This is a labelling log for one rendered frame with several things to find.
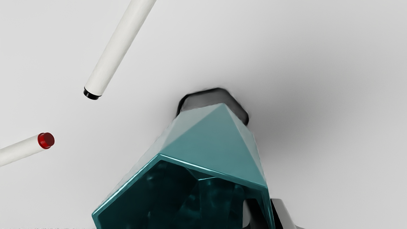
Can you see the white pen with black end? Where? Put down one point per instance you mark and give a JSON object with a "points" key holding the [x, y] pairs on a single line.
{"points": [[117, 44]]}

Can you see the white pen with red end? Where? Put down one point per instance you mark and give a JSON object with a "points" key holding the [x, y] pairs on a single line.
{"points": [[22, 149]]}

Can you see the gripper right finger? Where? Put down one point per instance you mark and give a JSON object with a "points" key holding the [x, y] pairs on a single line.
{"points": [[284, 218]]}

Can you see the teal faceted mug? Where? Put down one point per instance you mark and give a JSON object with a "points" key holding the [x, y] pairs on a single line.
{"points": [[216, 143]]}

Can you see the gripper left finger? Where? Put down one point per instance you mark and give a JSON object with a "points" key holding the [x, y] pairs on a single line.
{"points": [[253, 216]]}

